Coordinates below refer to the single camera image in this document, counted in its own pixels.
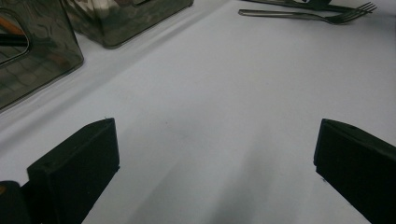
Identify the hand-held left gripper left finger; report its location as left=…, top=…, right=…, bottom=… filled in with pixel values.
left=21, top=117, right=120, bottom=224

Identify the brown wooden chopstick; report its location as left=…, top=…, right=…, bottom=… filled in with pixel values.
left=0, top=14, right=25, bottom=35

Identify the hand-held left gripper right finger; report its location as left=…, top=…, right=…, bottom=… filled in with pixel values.
left=312, top=118, right=396, bottom=224

